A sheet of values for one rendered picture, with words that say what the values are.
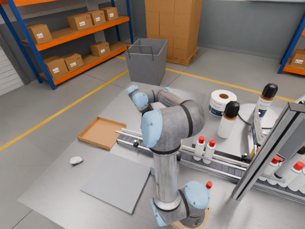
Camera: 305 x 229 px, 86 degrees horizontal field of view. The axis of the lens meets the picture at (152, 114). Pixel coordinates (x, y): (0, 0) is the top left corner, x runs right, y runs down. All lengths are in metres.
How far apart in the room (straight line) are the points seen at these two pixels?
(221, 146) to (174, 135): 0.81
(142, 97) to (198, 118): 0.40
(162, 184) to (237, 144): 0.81
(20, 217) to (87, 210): 1.33
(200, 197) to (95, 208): 0.61
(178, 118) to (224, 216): 0.73
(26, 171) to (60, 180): 1.43
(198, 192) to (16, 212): 2.03
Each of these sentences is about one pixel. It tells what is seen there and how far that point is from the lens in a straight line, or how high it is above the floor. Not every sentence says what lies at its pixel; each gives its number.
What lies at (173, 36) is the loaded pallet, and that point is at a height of 0.65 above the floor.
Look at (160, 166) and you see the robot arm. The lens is 0.61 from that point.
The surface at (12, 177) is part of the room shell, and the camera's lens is 2.78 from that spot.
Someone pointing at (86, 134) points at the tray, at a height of 0.83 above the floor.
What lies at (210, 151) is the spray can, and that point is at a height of 1.02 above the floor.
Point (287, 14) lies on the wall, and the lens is 5.22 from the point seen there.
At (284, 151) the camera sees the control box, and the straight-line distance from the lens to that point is 0.81.
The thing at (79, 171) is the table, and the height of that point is 0.83.
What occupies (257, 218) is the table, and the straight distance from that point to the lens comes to 1.18.
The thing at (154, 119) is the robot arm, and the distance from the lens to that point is 0.49.
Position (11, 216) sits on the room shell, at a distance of 2.47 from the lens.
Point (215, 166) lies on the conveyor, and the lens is 1.18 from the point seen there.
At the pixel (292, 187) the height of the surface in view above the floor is 0.91.
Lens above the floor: 1.85
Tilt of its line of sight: 41 degrees down
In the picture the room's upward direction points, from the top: 3 degrees counter-clockwise
